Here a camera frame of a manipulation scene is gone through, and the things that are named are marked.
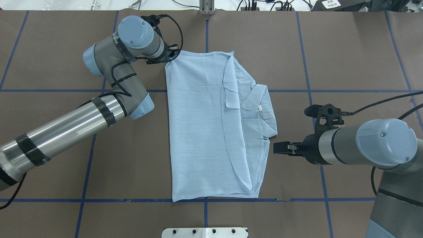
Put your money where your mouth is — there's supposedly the light blue button-up shirt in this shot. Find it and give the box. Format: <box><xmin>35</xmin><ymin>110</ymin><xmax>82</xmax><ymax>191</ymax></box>
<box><xmin>165</xmin><ymin>51</ymin><xmax>278</xmax><ymax>202</ymax></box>

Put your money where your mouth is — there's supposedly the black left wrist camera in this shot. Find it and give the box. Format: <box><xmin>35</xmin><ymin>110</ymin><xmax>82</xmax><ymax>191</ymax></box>
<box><xmin>141</xmin><ymin>15</ymin><xmax>166</xmax><ymax>31</ymax></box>

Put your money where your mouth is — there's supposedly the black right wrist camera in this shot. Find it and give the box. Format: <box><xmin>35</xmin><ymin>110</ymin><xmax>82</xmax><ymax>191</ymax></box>
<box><xmin>304</xmin><ymin>104</ymin><xmax>344</xmax><ymax>131</ymax></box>

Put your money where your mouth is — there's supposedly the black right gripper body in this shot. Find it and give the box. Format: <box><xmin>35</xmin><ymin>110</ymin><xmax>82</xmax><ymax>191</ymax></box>
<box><xmin>299</xmin><ymin>134</ymin><xmax>323</xmax><ymax>165</ymax></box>

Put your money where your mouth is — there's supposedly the black braided cable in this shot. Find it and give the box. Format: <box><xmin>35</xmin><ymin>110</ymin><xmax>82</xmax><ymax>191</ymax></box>
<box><xmin>342</xmin><ymin>91</ymin><xmax>423</xmax><ymax>195</ymax></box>
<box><xmin>0</xmin><ymin>14</ymin><xmax>184</xmax><ymax>210</ymax></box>

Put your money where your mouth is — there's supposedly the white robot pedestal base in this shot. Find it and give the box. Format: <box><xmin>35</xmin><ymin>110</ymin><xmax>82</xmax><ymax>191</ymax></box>
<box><xmin>161</xmin><ymin>227</ymin><xmax>249</xmax><ymax>238</ymax></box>

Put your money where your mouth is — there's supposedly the aluminium frame post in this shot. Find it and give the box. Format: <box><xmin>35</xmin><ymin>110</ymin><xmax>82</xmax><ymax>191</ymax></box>
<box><xmin>199</xmin><ymin>0</ymin><xmax>215</xmax><ymax>15</ymax></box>

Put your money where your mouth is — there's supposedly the black braided right cable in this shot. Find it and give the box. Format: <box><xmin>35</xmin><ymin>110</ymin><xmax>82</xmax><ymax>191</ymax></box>
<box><xmin>342</xmin><ymin>91</ymin><xmax>423</xmax><ymax>195</ymax></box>

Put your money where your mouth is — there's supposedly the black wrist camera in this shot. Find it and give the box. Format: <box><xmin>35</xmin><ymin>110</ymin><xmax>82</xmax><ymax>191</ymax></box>
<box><xmin>141</xmin><ymin>15</ymin><xmax>166</xmax><ymax>31</ymax></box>
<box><xmin>304</xmin><ymin>104</ymin><xmax>344</xmax><ymax>131</ymax></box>

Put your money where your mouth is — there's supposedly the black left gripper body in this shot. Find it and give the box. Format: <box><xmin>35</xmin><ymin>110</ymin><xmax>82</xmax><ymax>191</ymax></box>
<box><xmin>155</xmin><ymin>44</ymin><xmax>181</xmax><ymax>63</ymax></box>

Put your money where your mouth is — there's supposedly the black labelled box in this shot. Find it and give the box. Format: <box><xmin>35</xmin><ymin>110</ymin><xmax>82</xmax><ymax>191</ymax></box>
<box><xmin>311</xmin><ymin>0</ymin><xmax>370</xmax><ymax>12</ymax></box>

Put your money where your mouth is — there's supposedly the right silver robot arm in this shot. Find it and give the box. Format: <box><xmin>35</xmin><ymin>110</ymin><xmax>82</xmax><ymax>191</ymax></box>
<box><xmin>273</xmin><ymin>118</ymin><xmax>423</xmax><ymax>238</ymax></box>

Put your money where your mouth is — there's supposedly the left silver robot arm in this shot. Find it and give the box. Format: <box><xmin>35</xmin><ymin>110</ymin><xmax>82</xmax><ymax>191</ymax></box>
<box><xmin>0</xmin><ymin>15</ymin><xmax>182</xmax><ymax>191</ymax></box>

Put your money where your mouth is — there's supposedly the black braided left cable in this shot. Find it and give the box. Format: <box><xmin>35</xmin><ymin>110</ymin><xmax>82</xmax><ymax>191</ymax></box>
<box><xmin>0</xmin><ymin>14</ymin><xmax>184</xmax><ymax>210</ymax></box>

